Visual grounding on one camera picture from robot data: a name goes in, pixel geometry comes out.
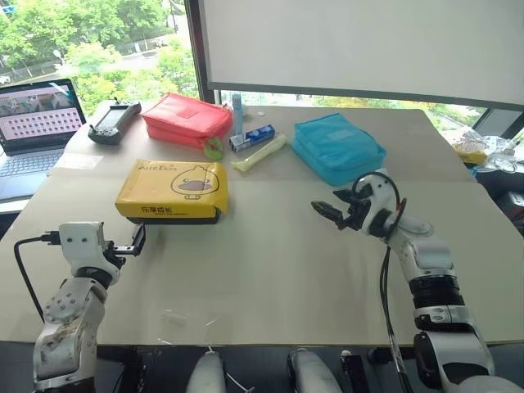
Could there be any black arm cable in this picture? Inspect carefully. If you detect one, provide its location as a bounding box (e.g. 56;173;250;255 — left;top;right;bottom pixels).
13;232;63;323
352;173;414;393

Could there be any clear plastic bag clutter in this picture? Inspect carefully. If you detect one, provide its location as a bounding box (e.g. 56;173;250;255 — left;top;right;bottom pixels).
451;129;524;174

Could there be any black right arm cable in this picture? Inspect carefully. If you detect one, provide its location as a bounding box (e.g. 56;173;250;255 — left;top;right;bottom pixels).
352;173;414;393

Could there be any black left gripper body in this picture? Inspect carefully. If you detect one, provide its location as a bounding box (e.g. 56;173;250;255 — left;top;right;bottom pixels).
103;240;128;269

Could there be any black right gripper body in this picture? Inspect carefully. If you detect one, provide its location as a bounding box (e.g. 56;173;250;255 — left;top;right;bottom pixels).
338;191;373;232

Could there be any red fabric pouch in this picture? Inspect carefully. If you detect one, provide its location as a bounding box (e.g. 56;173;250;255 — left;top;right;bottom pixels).
140;92;234;151

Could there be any dark window frame post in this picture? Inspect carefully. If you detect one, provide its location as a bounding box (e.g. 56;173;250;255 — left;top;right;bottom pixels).
184;0;215;104

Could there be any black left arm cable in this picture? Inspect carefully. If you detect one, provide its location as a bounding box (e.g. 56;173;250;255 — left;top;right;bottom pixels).
13;232;63;323

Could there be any blue fabric pouch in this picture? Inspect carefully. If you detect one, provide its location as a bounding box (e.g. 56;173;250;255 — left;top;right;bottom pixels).
291;112;387;187

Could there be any black handheld remote controller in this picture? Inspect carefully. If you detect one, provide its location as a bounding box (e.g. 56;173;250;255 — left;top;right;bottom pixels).
87;97;142;146

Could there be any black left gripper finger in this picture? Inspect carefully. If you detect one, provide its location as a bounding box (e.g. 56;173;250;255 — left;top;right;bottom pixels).
115;224;147;258

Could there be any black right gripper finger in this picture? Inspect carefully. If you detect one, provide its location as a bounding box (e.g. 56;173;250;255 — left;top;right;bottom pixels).
332;187;360;206
310;200;346;223

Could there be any pale yellow toothbrush case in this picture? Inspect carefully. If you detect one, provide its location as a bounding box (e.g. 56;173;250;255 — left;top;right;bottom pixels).
229;133;290;173

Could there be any black upright block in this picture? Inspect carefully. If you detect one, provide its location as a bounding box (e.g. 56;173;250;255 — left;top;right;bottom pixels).
339;350;366;393

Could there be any yellow tissue packet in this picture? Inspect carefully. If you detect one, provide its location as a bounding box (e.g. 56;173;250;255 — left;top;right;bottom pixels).
114;158;229;227

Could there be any dark monitor panel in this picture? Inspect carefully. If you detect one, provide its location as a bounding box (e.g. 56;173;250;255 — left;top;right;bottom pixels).
473;107;522;141

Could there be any grey rounded shape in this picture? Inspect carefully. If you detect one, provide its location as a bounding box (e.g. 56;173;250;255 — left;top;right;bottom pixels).
286;348;331;393
186;350;227;393

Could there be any light blue tube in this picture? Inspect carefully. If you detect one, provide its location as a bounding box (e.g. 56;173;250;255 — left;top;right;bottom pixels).
231;94;244;138

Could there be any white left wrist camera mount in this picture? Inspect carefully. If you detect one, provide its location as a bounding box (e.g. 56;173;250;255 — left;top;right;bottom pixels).
59;222;108;278

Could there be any white roller blind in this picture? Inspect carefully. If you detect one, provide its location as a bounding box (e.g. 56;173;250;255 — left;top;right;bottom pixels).
201;0;524;111

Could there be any green round tag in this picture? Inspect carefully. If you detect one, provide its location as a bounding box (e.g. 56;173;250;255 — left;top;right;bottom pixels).
202;136;224;160

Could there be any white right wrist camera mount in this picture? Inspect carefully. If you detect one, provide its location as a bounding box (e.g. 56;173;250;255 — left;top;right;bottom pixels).
359;172;391;219

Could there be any black chair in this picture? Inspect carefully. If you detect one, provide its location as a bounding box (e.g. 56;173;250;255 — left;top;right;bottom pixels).
474;170;524;239

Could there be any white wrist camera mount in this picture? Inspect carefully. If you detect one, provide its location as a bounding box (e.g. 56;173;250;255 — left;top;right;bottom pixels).
59;222;108;278
359;172;391;219

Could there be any open laptop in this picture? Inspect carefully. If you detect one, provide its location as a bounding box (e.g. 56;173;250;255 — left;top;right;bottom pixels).
0;77;88;202

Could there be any blue white toothpaste box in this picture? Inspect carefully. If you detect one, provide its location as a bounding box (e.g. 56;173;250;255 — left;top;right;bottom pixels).
228;124;277;154

